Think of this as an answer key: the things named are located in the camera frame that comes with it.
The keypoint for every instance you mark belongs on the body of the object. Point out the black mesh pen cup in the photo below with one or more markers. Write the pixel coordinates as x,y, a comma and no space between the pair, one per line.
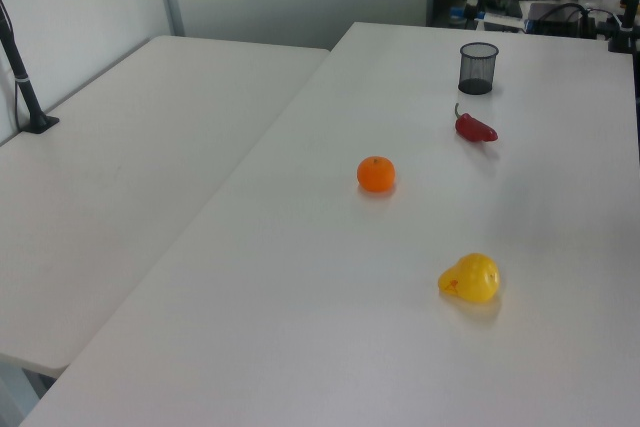
478,73

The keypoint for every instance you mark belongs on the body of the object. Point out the black box device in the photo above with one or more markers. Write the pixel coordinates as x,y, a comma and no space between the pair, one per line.
549,18

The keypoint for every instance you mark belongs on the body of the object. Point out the red toy pepper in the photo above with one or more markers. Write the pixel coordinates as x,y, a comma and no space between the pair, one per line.
473,128

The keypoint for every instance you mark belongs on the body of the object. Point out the orange toy mandarin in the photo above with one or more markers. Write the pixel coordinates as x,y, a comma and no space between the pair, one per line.
376,175

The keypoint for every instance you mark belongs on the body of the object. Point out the yellow toy pear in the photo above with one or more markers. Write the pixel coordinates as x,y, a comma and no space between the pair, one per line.
469,281

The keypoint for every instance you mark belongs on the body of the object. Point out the black pole stand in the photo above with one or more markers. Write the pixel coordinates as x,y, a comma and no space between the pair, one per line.
26,92

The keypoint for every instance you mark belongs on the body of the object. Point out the black camera clamp stand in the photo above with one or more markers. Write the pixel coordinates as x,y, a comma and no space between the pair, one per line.
625,29

